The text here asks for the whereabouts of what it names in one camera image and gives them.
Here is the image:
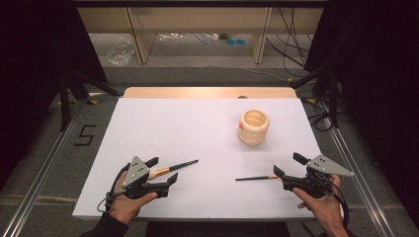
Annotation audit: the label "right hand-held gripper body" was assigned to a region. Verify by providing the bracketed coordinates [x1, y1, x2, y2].
[282, 154, 354, 199]

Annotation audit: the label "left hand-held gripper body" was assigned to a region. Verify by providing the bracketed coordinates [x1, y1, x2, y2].
[123, 156, 170, 199]

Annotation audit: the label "wooden brush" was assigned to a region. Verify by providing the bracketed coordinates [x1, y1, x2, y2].
[147, 159, 200, 181]

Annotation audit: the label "thin black brush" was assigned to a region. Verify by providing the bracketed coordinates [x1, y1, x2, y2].
[234, 175, 280, 183]

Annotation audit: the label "cream ribbed brush holder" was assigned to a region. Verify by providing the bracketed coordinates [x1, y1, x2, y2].
[237, 109, 271, 148]

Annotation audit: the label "person's right hand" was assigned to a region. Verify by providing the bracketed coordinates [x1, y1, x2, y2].
[292, 174, 346, 228]

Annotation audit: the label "person's left hand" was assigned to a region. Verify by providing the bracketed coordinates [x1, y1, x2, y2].
[108, 171, 158, 225]

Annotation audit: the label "white table mat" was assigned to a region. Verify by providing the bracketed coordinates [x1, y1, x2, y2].
[71, 97, 338, 220]

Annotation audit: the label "black metal stand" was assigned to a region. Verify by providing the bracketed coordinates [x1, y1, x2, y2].
[290, 61, 341, 129]
[58, 69, 124, 132]

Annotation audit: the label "dark curtain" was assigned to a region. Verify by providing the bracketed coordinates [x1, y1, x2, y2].
[0, 0, 109, 191]
[304, 0, 419, 230]

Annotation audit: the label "clear plastic bag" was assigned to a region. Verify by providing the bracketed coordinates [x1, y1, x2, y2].
[106, 37, 136, 67]

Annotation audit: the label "light wooden furniture leg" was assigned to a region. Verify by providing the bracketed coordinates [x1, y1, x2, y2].
[126, 7, 156, 65]
[251, 7, 274, 65]

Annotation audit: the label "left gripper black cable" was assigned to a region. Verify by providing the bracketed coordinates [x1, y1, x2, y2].
[97, 162, 131, 213]

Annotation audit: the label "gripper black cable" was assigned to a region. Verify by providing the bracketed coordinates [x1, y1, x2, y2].
[324, 177, 351, 231]
[97, 162, 131, 213]

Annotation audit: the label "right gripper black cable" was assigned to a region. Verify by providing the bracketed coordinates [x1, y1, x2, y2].
[324, 177, 351, 231]

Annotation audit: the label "aluminium floor rail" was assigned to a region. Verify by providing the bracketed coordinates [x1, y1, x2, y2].
[0, 101, 85, 237]
[319, 98, 397, 237]

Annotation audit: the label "black floor cables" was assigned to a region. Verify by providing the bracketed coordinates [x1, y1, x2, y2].
[301, 98, 354, 133]

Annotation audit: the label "bundle of black cables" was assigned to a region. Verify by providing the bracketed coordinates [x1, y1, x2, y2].
[265, 7, 311, 72]

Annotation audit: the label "white cord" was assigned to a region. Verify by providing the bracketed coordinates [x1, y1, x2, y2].
[156, 32, 186, 42]

